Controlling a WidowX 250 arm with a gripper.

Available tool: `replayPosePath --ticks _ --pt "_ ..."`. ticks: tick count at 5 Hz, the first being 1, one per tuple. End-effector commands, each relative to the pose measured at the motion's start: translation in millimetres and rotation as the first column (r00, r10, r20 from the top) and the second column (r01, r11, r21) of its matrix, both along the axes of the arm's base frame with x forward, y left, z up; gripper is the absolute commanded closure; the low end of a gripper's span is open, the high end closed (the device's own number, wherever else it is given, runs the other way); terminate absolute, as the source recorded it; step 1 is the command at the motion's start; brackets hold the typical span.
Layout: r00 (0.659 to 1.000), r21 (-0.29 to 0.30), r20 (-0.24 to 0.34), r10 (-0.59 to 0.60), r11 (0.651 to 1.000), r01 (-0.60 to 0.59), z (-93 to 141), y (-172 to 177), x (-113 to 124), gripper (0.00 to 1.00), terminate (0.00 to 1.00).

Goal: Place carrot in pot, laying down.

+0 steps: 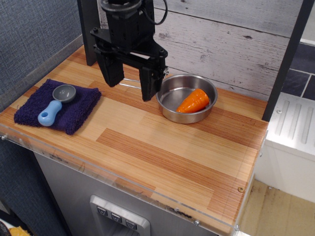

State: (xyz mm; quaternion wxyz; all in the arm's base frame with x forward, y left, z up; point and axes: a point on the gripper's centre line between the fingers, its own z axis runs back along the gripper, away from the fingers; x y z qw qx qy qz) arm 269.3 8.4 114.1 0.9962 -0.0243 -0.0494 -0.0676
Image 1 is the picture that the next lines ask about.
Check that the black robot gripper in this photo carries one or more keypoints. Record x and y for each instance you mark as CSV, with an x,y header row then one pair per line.
x,y
129,39

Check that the orange plastic toy carrot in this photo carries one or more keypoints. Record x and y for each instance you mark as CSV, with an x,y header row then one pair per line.
x,y
195,102

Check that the purple terry cloth towel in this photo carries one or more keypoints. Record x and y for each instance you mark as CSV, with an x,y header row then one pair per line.
x,y
72,115

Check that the blue grey measuring scoop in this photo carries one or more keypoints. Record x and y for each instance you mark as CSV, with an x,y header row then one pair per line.
x,y
61,95

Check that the clear acrylic table edge guard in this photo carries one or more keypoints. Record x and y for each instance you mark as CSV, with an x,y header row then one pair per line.
x,y
115,173

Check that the silver toy fridge cabinet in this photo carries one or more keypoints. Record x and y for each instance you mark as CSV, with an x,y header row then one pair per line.
x,y
105,209

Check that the silver dispenser button panel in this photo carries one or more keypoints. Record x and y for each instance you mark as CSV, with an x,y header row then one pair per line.
x,y
113,220

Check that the white ribbed appliance block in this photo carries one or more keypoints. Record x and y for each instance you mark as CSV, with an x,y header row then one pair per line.
x,y
287,158

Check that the yellow object at corner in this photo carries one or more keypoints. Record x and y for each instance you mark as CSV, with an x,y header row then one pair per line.
x,y
18,231

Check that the stainless steel pot with handle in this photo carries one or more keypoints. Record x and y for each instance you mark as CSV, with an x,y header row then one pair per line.
x,y
176,88

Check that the dark grey rear post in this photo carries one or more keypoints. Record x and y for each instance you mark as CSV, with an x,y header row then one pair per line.
x,y
89,19

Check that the black vertical frame post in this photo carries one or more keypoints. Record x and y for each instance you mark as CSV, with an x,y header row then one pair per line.
x,y
294,41

